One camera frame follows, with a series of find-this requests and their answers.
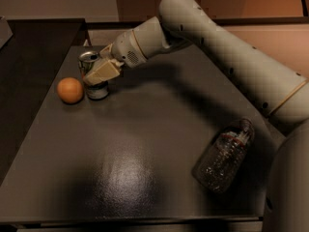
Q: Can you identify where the green white 7up can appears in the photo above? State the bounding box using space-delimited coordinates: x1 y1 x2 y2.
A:
78 50 109 101

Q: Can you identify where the clear plastic water bottle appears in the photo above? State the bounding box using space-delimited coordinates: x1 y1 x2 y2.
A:
192 118 255 193

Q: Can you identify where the orange fruit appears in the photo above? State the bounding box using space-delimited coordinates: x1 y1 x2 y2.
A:
57 77 84 104

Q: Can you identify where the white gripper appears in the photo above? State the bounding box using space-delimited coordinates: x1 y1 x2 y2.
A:
83 30 147 86

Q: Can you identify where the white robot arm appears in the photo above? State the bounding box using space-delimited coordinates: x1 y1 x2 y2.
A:
83 0 309 232

